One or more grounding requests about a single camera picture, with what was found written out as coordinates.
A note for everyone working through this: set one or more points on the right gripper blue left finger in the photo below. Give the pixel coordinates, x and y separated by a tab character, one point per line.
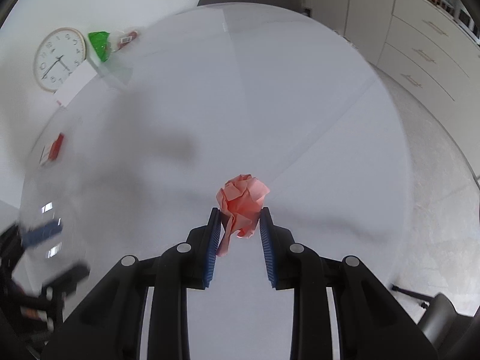
212	239

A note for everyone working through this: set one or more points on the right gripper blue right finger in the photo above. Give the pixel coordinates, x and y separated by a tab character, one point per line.
269	239

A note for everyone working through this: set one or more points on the red snack packet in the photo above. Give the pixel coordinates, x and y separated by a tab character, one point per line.
127	38

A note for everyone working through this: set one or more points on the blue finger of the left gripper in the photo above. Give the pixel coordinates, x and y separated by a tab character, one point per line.
34	236
66	282

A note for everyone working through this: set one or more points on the white card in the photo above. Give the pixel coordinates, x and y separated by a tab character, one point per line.
75	83

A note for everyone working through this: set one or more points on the pink paper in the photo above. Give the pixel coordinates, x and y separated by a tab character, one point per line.
240	200

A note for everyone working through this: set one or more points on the beige drawer cabinet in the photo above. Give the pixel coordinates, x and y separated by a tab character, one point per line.
423	51

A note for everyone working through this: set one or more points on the round white wall clock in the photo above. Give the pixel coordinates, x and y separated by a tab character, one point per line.
59	54

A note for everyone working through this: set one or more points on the red white small box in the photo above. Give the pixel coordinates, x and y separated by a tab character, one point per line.
50	153

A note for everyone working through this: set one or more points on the green plastic bag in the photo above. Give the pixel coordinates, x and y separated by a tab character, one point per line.
101	44

